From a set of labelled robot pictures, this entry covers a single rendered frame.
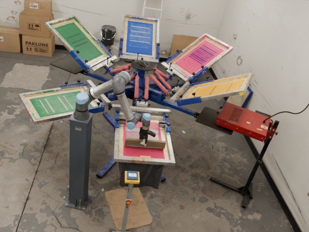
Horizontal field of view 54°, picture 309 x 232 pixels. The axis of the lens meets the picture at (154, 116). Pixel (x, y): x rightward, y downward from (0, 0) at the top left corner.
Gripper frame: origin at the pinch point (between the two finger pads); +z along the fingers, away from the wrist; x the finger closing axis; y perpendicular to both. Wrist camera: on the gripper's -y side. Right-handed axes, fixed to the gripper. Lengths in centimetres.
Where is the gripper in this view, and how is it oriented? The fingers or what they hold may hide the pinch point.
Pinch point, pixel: (145, 144)
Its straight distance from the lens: 303.1
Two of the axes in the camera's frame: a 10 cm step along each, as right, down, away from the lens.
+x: 0.8, 5.6, -8.2
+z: -1.3, 8.3, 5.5
